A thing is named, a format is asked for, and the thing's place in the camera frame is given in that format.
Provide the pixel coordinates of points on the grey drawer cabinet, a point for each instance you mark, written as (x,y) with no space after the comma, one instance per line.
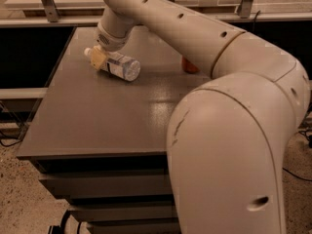
(99,142)

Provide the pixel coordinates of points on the clear plastic water bottle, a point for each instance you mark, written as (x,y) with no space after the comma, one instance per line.
(119,65)

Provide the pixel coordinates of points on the metal railing frame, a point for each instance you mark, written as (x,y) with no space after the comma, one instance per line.
(31,13)

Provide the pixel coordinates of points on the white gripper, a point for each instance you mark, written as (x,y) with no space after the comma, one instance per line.
(109,42)

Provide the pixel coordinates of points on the red Coca-Cola can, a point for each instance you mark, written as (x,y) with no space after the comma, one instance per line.
(188,66)

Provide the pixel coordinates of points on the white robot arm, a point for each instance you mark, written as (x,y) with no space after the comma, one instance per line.
(227,138)

